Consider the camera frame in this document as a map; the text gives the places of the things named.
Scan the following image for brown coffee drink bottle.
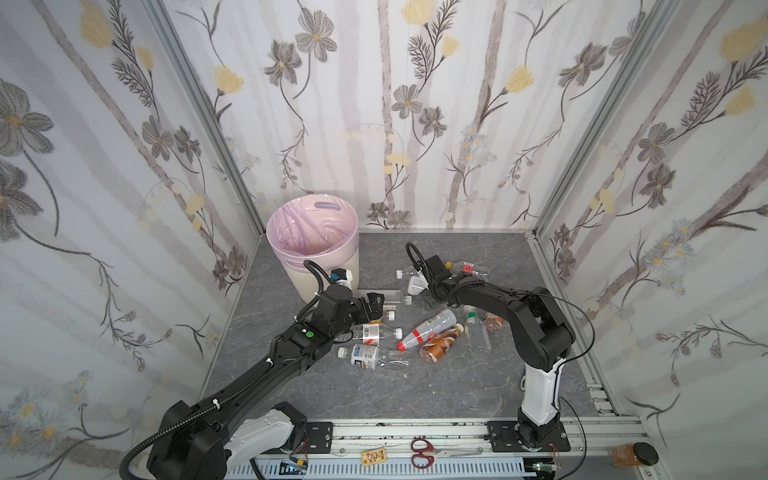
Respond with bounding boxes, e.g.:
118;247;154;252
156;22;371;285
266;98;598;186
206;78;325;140
419;323;465;364

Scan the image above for frosted square clear bottle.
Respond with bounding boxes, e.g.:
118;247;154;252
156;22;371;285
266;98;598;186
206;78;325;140
357;289;412;305

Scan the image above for frosted red-cap bottle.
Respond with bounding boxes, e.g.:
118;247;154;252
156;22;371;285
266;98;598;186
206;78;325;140
396;309;457;351

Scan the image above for small brown tea bottle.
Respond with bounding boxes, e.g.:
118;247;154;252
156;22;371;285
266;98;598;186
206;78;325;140
483;312;506;332

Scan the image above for small yellow tag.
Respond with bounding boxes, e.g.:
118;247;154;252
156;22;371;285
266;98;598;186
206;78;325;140
361;448;388;467

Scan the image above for cream waste bin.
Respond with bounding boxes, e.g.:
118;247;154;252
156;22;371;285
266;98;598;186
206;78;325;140
265;193;361;304

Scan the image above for clear ribbed white-cap bottle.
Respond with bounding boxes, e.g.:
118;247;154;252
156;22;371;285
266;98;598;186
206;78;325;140
395;266;421;280

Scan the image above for red handled scissors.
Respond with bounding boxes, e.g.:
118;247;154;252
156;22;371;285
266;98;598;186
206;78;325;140
410;438;483;470

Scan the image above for crushed black white label bottle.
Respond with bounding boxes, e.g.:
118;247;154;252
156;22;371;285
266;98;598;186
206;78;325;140
337;344;410;371

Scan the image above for amber jar black lid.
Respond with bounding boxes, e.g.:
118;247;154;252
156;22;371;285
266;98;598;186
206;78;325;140
609;442;659;468

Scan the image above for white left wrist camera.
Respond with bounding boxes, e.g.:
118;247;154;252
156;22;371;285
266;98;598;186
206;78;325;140
330;268;355;290

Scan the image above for black corrugated cable conduit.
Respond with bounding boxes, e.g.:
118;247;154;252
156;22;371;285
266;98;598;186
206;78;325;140
118;428;160;480

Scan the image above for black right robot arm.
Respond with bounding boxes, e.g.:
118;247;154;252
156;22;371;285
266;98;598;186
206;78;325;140
415;255;575;450

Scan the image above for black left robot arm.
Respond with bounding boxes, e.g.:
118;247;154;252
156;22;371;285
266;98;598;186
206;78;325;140
135;284;385;479

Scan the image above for clear red white label bottle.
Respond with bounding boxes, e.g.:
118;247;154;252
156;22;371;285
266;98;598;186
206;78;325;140
352;323;403;346

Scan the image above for clear green-cap bottle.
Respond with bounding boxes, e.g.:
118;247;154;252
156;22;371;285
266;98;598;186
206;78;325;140
463;305;492;352

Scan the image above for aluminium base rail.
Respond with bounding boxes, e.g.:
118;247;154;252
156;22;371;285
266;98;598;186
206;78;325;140
227;416;667;479

